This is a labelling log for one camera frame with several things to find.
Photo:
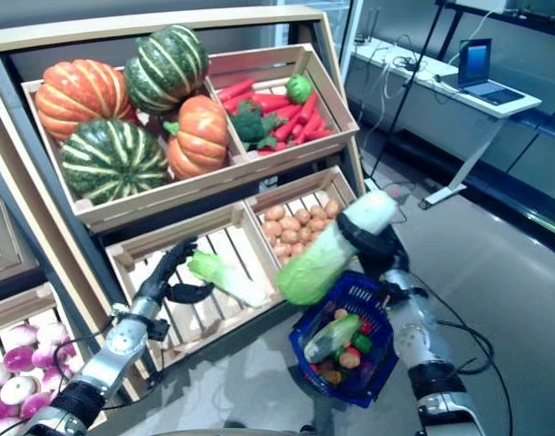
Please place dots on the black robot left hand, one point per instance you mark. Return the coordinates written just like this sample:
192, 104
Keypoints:
168, 277

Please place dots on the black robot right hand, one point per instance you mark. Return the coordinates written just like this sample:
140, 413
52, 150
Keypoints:
381, 252

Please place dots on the green napa cabbage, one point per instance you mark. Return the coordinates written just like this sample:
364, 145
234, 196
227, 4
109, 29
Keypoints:
227, 277
333, 336
313, 268

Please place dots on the blue plastic shopping basket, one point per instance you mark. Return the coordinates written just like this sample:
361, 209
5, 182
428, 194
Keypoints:
381, 363

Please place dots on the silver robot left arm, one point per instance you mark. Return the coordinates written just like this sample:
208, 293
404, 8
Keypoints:
120, 340

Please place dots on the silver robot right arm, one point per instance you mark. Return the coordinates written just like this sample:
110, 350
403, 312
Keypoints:
415, 338

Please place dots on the wooden slatted crate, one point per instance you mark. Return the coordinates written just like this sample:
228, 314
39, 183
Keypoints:
304, 184
145, 238
336, 97
145, 202
18, 302

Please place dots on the brown potato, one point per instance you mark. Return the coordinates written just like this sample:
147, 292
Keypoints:
303, 216
272, 228
290, 223
282, 250
318, 212
316, 225
304, 234
275, 212
298, 249
289, 236
331, 209

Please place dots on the small orange fruit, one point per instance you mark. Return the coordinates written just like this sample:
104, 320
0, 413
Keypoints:
340, 313

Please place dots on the red bell pepper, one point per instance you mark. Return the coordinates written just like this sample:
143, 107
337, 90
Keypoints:
365, 326

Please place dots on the green bell pepper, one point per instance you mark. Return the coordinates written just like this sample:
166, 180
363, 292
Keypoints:
362, 343

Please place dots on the orange tomato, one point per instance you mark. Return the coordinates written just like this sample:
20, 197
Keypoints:
349, 357

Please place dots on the green striped pumpkin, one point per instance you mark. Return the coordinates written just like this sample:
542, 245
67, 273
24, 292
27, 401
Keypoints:
168, 68
113, 161

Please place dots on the red carrot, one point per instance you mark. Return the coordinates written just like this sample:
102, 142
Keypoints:
318, 135
309, 108
270, 101
238, 102
234, 88
286, 127

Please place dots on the small orange pumpkin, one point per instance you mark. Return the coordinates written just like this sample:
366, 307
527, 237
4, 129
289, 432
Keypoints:
200, 136

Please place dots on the white desk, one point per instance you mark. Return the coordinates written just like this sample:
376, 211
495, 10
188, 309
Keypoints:
422, 104

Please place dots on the black tripod stand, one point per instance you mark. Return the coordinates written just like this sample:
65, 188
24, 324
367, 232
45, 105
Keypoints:
407, 86

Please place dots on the wooden side display shelf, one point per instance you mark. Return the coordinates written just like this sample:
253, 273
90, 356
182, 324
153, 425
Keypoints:
0, 254

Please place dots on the green broccoli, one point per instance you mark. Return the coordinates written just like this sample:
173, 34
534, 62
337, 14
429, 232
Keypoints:
252, 125

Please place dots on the large orange pumpkin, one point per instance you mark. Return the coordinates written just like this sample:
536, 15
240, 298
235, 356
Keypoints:
82, 97

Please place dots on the open laptop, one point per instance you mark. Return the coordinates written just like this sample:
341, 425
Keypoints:
481, 68

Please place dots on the wooden vegetable display shelf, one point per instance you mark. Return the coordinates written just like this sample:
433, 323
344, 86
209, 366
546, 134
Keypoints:
122, 29

